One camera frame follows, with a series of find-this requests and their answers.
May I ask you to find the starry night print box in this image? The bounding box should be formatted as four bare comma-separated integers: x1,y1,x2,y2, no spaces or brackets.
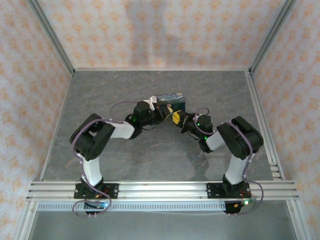
155,92,188,114

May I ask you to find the electronics board with light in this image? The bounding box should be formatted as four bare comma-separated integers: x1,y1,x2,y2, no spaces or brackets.
83,200,112,211
223,199,257,215

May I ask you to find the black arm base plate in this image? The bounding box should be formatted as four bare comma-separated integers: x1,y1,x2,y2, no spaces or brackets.
206,181,251,200
73,182,120,200

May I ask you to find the aluminium side rail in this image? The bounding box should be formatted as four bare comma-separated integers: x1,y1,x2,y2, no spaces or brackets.
244,69,286,181

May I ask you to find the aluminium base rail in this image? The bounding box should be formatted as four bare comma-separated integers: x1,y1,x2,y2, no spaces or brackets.
26,180,300,201

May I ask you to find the slotted grey cable duct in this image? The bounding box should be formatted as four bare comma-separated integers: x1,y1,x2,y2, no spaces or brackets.
36,201,227,212

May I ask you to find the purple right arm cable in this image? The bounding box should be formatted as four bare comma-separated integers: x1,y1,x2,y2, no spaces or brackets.
193,107,266,216

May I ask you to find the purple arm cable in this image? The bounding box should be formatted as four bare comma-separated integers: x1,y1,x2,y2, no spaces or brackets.
193,107,266,216
71,100,140,219

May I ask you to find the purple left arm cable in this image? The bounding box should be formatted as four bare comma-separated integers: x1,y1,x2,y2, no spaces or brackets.
71,100,140,219

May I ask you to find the aluminium frame post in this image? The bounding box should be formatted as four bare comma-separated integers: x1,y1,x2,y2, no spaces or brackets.
248,0,298,75
26,0,76,76

